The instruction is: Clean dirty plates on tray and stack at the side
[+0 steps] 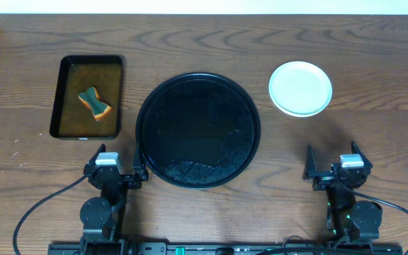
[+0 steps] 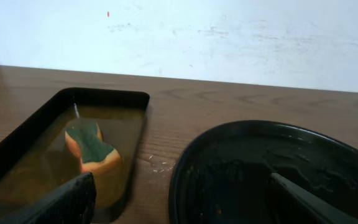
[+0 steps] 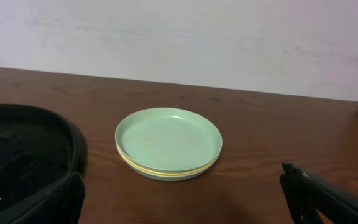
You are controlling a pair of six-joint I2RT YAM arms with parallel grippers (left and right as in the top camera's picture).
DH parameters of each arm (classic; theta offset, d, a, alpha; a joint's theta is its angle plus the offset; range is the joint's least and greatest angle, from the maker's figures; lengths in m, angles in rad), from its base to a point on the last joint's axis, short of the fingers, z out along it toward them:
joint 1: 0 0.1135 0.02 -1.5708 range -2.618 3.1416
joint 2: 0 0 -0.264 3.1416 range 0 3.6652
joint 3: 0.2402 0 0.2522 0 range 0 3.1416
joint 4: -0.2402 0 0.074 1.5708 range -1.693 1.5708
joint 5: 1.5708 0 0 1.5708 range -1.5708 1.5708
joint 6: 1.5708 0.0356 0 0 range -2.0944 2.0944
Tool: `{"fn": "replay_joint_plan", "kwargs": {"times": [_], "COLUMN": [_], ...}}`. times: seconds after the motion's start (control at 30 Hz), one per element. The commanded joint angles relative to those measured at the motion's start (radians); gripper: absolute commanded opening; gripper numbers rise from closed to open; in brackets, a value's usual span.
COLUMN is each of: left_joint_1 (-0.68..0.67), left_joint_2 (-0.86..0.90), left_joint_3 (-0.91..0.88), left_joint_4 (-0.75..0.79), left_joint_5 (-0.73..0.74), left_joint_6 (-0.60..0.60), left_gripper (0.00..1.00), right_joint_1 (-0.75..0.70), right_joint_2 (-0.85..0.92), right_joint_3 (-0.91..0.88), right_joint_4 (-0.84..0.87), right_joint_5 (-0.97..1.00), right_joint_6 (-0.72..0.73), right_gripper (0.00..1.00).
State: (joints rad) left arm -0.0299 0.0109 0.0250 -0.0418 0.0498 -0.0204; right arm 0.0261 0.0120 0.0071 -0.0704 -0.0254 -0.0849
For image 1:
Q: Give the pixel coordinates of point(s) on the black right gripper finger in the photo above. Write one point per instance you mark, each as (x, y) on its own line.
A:
(310, 170)
(355, 150)

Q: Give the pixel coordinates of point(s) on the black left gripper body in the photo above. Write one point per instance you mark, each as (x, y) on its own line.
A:
(115, 179)

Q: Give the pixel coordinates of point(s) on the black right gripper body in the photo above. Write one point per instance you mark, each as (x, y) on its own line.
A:
(338, 178)

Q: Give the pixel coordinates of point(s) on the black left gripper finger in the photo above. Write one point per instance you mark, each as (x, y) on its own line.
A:
(92, 161)
(138, 164)

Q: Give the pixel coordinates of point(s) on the green and yellow scrub sponge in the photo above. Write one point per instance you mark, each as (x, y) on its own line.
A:
(92, 100)

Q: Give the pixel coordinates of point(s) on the light green plate with stain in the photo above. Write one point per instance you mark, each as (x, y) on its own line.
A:
(300, 89)

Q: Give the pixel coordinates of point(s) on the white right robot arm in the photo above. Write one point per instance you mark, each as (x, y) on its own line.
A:
(353, 222)

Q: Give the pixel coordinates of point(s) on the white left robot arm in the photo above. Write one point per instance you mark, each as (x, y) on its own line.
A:
(102, 216)

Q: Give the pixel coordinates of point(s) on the black rectangular water tray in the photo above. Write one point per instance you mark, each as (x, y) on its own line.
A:
(71, 119)

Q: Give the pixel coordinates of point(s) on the round black serving tray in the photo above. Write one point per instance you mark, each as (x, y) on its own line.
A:
(198, 130)

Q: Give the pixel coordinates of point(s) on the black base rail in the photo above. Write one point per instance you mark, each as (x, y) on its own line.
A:
(159, 248)

